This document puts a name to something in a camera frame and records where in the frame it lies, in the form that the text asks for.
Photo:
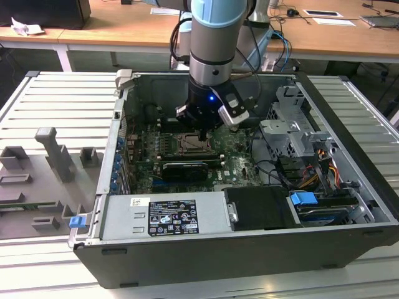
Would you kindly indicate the long wooden desk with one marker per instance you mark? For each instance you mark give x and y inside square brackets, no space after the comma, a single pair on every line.
[124,25]

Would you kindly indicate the black graphics card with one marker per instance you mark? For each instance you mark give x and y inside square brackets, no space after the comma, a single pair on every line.
[185,171]

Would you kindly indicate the grey parts rack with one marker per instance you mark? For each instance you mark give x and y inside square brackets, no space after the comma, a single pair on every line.
[31,187]

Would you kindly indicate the blue case latch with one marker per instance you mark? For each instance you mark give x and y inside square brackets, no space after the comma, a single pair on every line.
[77,222]

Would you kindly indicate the crumpled white paper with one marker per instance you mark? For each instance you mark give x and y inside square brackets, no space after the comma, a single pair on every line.
[26,28]

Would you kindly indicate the hard disk in blue carrier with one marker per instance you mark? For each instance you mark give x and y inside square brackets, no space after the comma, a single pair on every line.
[303,198]

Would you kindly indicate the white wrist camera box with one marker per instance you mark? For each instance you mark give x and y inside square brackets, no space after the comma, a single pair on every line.
[233,116]

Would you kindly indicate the white paper sheet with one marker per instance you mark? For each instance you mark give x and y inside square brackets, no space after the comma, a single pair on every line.
[335,21]

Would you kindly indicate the silver metal drive cage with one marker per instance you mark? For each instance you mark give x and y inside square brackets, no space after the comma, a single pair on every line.
[290,124]

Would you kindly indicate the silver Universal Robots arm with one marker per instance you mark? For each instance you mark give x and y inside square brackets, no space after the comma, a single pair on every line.
[212,46]

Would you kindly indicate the black RAM slot bank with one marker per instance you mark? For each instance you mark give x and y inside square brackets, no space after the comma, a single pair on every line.
[190,157]
[170,125]

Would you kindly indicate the square CPU chip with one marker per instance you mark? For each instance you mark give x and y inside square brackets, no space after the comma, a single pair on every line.
[190,142]

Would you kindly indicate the black CPU socket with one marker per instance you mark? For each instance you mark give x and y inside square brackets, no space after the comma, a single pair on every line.
[193,153]

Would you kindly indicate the grey power supply unit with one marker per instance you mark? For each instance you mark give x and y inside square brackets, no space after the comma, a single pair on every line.
[124,218]

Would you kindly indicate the black computer box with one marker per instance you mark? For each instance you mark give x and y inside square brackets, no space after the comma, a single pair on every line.
[46,12]

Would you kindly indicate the green RAM stick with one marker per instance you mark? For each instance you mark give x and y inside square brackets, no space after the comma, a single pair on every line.
[28,205]

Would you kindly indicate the black plastic shroud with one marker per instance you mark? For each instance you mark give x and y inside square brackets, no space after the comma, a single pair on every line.
[258,208]

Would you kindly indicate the green motherboard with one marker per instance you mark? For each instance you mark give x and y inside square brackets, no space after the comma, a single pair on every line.
[240,168]

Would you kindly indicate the black open PC case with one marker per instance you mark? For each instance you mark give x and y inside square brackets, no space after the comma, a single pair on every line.
[218,264]

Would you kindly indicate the grey laptop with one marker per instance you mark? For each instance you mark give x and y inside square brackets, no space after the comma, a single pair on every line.
[380,21]

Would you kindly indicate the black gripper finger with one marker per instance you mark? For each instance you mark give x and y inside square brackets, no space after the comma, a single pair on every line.
[213,123]
[187,116]

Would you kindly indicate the black computer mouse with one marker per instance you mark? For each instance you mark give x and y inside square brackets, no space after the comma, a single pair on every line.
[292,12]

